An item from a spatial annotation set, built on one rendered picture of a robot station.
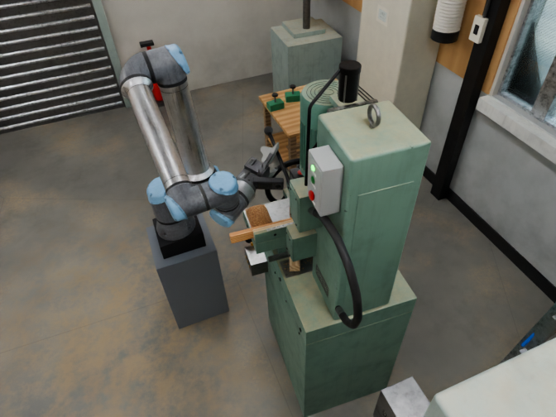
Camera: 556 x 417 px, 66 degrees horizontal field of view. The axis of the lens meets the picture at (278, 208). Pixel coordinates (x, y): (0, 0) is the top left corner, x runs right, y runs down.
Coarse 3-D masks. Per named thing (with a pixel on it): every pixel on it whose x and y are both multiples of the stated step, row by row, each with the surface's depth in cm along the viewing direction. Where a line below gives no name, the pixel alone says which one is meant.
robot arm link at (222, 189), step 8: (216, 176) 136; (224, 176) 137; (232, 176) 137; (200, 184) 137; (208, 184) 135; (216, 184) 135; (224, 184) 135; (232, 184) 135; (208, 192) 134; (216, 192) 134; (224, 192) 134; (232, 192) 136; (208, 200) 135; (216, 200) 136; (224, 200) 137; (232, 200) 139; (216, 208) 144; (224, 208) 141; (232, 208) 143
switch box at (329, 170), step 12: (312, 156) 109; (324, 156) 108; (336, 156) 108; (324, 168) 105; (336, 168) 105; (324, 180) 106; (336, 180) 107; (324, 192) 109; (336, 192) 110; (324, 204) 112; (336, 204) 114
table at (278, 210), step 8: (288, 192) 190; (280, 200) 182; (288, 200) 181; (272, 208) 178; (280, 208) 178; (288, 208) 178; (272, 216) 175; (280, 216) 175; (288, 216) 175; (248, 224) 172; (272, 240) 166; (280, 240) 167; (256, 248) 166; (264, 248) 168; (272, 248) 169
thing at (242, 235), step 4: (280, 220) 168; (284, 220) 168; (264, 224) 166; (268, 224) 166; (248, 228) 165; (252, 228) 165; (232, 232) 164; (236, 232) 164; (240, 232) 164; (244, 232) 164; (248, 232) 164; (252, 232) 165; (232, 236) 162; (236, 236) 163; (240, 236) 164; (244, 236) 164; (248, 236) 165; (252, 236) 166; (232, 240) 164; (236, 240) 165; (240, 240) 165; (244, 240) 166
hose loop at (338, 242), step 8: (312, 208) 126; (328, 224) 116; (328, 232) 116; (336, 232) 114; (336, 240) 113; (344, 248) 112; (344, 256) 111; (344, 264) 111; (352, 272) 110; (352, 280) 111; (352, 288) 111; (352, 296) 112; (360, 296) 112; (360, 304) 113; (336, 312) 136; (344, 312) 134; (360, 312) 114; (344, 320) 129; (352, 320) 118; (360, 320) 116; (352, 328) 123
